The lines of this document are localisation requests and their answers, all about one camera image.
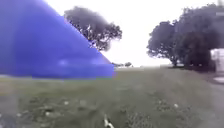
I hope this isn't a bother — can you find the row of distant trees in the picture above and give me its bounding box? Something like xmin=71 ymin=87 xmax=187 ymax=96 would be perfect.
xmin=111 ymin=61 xmax=134 ymax=69

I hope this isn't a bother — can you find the lone spreading tree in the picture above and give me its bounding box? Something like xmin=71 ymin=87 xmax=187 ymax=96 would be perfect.
xmin=63 ymin=5 xmax=123 ymax=52

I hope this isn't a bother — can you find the green grass field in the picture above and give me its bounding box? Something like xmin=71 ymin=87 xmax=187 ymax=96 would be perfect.
xmin=0 ymin=65 xmax=224 ymax=128

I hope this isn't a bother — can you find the robot's own part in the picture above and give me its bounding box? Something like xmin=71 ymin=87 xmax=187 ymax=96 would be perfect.
xmin=103 ymin=114 xmax=115 ymax=128

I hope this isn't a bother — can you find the blue cloth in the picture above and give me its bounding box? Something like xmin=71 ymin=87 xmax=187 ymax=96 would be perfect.
xmin=0 ymin=0 xmax=115 ymax=80

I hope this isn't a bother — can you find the large dark tree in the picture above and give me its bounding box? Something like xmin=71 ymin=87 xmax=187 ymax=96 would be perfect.
xmin=172 ymin=2 xmax=224 ymax=73

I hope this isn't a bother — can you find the white structure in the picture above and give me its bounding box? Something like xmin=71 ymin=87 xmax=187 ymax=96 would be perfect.
xmin=210 ymin=48 xmax=224 ymax=73

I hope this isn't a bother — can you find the pale dirt path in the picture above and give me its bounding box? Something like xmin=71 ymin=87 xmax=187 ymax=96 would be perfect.
xmin=203 ymin=72 xmax=224 ymax=128

